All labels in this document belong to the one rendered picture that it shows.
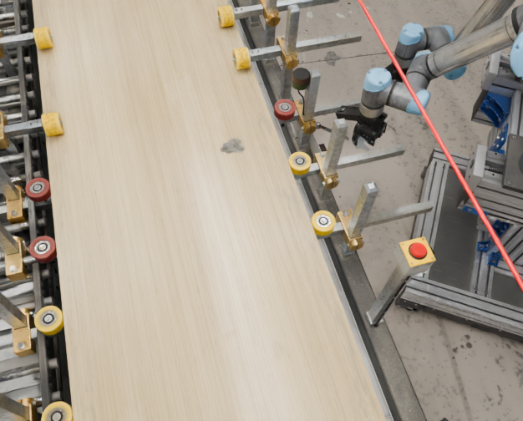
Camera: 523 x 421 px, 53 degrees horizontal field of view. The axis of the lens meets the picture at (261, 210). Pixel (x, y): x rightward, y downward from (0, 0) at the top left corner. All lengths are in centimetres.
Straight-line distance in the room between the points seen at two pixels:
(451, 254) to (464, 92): 130
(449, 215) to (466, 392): 82
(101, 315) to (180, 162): 59
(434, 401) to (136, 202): 158
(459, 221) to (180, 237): 150
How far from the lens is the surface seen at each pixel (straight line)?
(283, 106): 198
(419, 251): 136
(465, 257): 262
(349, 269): 188
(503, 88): 225
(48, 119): 196
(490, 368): 270
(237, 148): 185
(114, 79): 214
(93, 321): 163
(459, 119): 340
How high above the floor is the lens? 239
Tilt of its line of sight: 60 degrees down
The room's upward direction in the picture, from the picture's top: 3 degrees clockwise
